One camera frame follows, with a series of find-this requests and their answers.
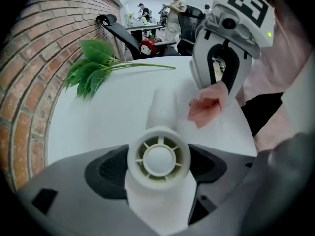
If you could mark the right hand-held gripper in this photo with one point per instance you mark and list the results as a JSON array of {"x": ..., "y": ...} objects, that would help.
[{"x": 246, "y": 11}]

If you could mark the black mesh office chair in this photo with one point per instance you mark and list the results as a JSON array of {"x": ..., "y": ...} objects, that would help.
[{"x": 189, "y": 26}]

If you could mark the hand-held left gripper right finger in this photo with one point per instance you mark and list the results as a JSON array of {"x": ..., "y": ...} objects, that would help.
[{"x": 221, "y": 181}]

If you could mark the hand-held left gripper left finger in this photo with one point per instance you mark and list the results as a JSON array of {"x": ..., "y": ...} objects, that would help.
[{"x": 73, "y": 193}]

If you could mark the black office chair with headrest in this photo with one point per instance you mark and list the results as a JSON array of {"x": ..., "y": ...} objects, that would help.
[{"x": 123, "y": 36}]

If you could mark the green leafy artificial branch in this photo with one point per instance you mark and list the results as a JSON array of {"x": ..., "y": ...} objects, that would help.
[{"x": 93, "y": 67}]

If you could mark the person's pink shirt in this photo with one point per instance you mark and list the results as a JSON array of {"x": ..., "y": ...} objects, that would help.
[{"x": 290, "y": 70}]

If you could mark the pink wiping cloth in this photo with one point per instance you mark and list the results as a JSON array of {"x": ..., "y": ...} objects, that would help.
[{"x": 206, "y": 104}]

